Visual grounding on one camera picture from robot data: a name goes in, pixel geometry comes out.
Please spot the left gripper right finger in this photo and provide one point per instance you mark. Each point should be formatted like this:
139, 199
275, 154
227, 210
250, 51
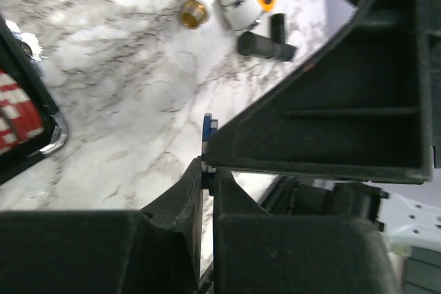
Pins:
303, 256

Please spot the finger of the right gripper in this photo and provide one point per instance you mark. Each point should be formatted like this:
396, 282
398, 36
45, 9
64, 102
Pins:
365, 106

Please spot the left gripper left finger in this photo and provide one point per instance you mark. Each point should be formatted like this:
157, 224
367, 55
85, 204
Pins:
155, 249

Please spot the black poker chip case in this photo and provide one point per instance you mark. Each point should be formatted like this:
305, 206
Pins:
32, 125

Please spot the black pipe tee fitting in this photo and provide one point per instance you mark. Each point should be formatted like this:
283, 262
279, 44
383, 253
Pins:
273, 47

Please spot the white plastic valve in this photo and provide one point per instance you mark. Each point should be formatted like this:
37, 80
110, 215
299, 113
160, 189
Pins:
240, 14

